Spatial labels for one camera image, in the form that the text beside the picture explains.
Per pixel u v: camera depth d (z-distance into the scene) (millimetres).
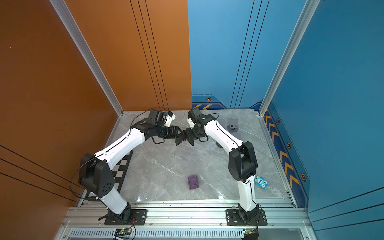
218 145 593
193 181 807
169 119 783
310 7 687
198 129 659
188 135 785
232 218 724
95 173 448
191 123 821
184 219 755
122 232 723
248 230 723
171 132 740
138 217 739
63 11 705
